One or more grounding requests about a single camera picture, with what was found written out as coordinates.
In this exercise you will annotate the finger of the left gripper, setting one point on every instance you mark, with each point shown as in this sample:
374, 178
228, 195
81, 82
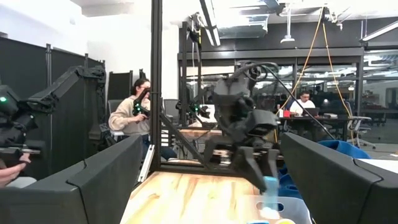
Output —
273, 163
252, 168

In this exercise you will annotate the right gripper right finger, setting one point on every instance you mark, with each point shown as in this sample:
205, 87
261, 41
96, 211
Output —
342, 193

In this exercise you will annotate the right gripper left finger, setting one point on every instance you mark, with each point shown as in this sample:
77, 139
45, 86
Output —
93, 193

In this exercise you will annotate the teal pill vial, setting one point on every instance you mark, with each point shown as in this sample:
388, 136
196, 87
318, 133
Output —
271, 193

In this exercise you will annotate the dark blue scrub garment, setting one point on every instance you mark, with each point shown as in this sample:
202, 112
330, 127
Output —
345, 147

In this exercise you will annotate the clear plastic container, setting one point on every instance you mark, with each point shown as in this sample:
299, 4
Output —
295, 211

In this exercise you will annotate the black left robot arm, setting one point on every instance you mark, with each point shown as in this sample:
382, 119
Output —
231, 84

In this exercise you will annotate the dark background desk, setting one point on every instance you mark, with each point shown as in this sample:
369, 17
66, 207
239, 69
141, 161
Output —
311, 119

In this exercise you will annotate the person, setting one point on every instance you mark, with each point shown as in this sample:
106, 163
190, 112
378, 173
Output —
301, 104
127, 118

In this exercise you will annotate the grey office chair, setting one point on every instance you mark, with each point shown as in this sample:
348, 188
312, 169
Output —
357, 124

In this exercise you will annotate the person's hand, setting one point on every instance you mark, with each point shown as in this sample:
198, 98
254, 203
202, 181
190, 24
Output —
11, 172

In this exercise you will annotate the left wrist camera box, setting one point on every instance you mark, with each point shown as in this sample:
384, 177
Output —
264, 123

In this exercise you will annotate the black partition wall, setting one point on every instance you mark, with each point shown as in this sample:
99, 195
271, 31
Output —
28, 68

